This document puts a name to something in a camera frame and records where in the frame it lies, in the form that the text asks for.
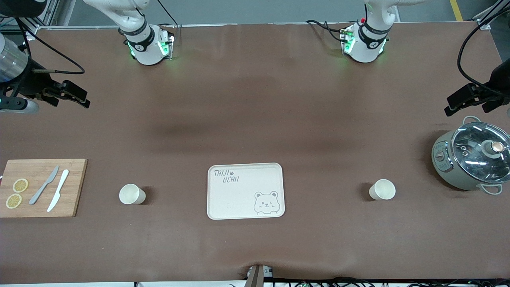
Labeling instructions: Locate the black left arm base cable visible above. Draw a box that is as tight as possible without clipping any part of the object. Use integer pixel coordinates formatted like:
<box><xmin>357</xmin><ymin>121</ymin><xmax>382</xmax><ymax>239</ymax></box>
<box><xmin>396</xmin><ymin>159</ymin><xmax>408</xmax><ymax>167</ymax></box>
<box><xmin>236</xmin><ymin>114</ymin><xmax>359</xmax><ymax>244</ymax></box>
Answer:
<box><xmin>306</xmin><ymin>19</ymin><xmax>348</xmax><ymax>43</ymax></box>

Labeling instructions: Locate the bamboo cutting board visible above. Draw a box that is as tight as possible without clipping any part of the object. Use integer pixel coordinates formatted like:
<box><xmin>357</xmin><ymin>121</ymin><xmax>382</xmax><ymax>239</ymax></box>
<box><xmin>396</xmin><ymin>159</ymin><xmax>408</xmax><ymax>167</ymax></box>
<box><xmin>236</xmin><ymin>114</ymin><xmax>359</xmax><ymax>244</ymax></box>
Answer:
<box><xmin>0</xmin><ymin>159</ymin><xmax>88</xmax><ymax>218</ymax></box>

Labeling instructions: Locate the grey pot with glass lid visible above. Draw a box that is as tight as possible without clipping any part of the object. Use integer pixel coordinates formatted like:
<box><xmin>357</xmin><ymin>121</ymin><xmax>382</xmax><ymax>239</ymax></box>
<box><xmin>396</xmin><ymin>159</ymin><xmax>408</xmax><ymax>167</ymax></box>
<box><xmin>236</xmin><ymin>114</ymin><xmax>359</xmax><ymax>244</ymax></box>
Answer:
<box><xmin>432</xmin><ymin>116</ymin><xmax>510</xmax><ymax>195</ymax></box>

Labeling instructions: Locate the aluminium frame profile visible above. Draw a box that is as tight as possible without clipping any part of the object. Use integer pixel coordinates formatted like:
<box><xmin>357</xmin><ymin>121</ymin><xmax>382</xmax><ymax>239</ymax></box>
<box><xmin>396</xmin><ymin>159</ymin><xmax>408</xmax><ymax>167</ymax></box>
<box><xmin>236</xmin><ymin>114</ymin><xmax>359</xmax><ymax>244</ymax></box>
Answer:
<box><xmin>24</xmin><ymin>0</ymin><xmax>78</xmax><ymax>31</ymax></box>
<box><xmin>473</xmin><ymin>0</ymin><xmax>510</xmax><ymax>31</ymax></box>

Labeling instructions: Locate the black right arm base cable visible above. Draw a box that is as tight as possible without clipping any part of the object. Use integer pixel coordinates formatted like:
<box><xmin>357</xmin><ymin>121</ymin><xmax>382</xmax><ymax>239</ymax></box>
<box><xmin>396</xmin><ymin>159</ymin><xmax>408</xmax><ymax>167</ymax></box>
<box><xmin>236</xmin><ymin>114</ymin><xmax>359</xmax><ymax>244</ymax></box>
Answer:
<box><xmin>155</xmin><ymin>0</ymin><xmax>183</xmax><ymax>40</ymax></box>

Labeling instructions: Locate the white plastic knife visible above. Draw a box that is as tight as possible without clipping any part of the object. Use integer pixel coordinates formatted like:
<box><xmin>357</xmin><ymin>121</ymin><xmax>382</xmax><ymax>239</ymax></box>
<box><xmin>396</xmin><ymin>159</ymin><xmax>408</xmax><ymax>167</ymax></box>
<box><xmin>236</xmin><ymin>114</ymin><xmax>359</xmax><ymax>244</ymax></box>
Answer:
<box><xmin>47</xmin><ymin>169</ymin><xmax>70</xmax><ymax>212</ymax></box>

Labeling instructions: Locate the glass pot lid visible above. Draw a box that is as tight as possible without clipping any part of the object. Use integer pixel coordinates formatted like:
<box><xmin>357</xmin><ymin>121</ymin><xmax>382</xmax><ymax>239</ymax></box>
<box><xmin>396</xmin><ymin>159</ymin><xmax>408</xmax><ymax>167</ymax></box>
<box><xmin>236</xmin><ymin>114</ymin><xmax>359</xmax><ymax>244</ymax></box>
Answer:
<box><xmin>451</xmin><ymin>122</ymin><xmax>510</xmax><ymax>184</ymax></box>

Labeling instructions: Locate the brown bracket with grey box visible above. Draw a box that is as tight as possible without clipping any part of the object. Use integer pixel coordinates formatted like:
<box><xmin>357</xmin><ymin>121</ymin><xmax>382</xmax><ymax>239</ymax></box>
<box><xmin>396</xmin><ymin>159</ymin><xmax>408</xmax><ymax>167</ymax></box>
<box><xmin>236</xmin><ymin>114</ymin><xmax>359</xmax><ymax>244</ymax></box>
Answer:
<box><xmin>246</xmin><ymin>264</ymin><xmax>274</xmax><ymax>287</ymax></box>

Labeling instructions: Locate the cream tray with bear print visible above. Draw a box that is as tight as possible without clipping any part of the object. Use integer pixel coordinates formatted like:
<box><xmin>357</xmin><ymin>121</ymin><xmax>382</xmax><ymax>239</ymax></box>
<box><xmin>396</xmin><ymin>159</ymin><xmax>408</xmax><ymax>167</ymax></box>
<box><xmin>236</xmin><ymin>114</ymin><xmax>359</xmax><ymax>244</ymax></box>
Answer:
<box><xmin>207</xmin><ymin>163</ymin><xmax>286</xmax><ymax>220</ymax></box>

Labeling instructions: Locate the grey plastic knife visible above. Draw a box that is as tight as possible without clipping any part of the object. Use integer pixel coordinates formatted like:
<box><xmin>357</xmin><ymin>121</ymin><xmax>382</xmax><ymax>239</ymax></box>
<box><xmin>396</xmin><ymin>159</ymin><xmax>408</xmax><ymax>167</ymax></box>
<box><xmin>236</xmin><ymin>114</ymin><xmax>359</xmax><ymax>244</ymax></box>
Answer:
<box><xmin>29</xmin><ymin>165</ymin><xmax>60</xmax><ymax>205</ymax></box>

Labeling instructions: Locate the black arm base cable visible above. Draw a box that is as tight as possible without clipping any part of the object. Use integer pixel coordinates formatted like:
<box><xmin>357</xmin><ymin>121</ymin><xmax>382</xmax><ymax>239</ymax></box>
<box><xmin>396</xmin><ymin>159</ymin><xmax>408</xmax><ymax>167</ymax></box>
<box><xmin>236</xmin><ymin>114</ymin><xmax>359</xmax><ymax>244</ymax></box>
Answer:
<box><xmin>155</xmin><ymin>0</ymin><xmax>183</xmax><ymax>40</ymax></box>
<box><xmin>306</xmin><ymin>19</ymin><xmax>348</xmax><ymax>43</ymax></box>

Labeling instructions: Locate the brown table mat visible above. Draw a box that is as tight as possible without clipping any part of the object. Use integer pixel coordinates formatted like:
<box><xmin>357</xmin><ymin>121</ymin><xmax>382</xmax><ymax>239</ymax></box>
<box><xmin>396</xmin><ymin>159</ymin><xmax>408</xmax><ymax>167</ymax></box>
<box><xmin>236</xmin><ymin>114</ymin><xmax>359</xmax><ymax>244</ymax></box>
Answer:
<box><xmin>0</xmin><ymin>22</ymin><xmax>510</xmax><ymax>284</ymax></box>

